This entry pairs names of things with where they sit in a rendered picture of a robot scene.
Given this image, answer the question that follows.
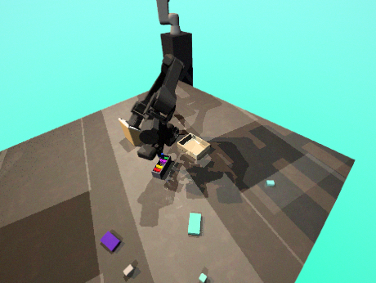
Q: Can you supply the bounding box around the turquoise rectangular block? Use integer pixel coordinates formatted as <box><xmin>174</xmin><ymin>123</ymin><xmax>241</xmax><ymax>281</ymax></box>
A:
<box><xmin>188</xmin><ymin>213</ymin><xmax>201</xmax><ymax>236</ymax></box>

